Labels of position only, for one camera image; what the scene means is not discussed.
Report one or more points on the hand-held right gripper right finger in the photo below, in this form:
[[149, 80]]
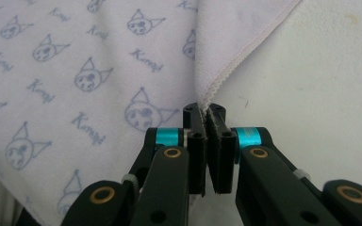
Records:
[[223, 163]]

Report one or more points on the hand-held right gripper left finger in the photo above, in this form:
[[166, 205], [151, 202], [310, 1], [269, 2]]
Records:
[[198, 157]]

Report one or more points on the lilac printed towel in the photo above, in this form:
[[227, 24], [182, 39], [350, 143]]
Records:
[[91, 94]]

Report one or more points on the white grid mat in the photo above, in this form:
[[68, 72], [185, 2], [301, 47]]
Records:
[[311, 94]]

